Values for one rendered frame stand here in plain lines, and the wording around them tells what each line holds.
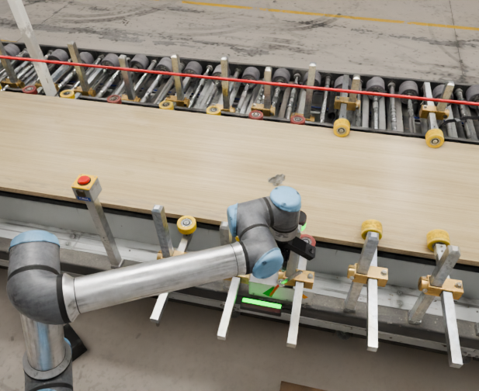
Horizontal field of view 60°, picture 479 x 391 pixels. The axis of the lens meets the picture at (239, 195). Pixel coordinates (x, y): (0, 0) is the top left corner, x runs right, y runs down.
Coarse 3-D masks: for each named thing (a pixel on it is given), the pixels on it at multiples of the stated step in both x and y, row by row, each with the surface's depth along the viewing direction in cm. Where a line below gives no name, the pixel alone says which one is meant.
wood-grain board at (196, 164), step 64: (0, 128) 224; (64, 128) 223; (128, 128) 222; (192, 128) 220; (256, 128) 219; (320, 128) 218; (64, 192) 189; (128, 192) 188; (192, 192) 187; (256, 192) 186; (320, 192) 186; (384, 192) 185; (448, 192) 184
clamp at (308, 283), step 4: (280, 272) 160; (284, 272) 160; (304, 272) 160; (308, 272) 160; (312, 272) 160; (280, 276) 160; (284, 276) 159; (300, 276) 159; (304, 276) 159; (292, 280) 159; (296, 280) 158; (300, 280) 158; (304, 280) 158; (308, 280) 158; (312, 280) 158; (284, 284) 162; (288, 284) 162; (292, 284) 161; (304, 284) 159; (308, 284) 158; (312, 284) 158; (304, 288) 161; (308, 288) 160
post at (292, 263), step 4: (300, 228) 140; (300, 232) 139; (296, 236) 141; (292, 252) 148; (292, 256) 149; (296, 256) 149; (292, 260) 151; (296, 260) 150; (288, 264) 153; (292, 264) 153; (296, 264) 152; (288, 268) 155; (292, 268) 155; (288, 272) 157; (292, 272) 157; (288, 276) 159; (292, 288) 164
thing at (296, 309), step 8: (304, 264) 164; (296, 288) 157; (296, 296) 154; (296, 304) 152; (296, 312) 150; (296, 320) 148; (296, 328) 145; (288, 336) 144; (296, 336) 144; (288, 344) 143
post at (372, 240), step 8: (368, 232) 136; (368, 240) 134; (376, 240) 134; (368, 248) 137; (376, 248) 136; (360, 256) 145; (368, 256) 140; (360, 264) 144; (368, 264) 143; (360, 272) 147; (352, 288) 155; (360, 288) 154; (352, 296) 159; (352, 304) 163
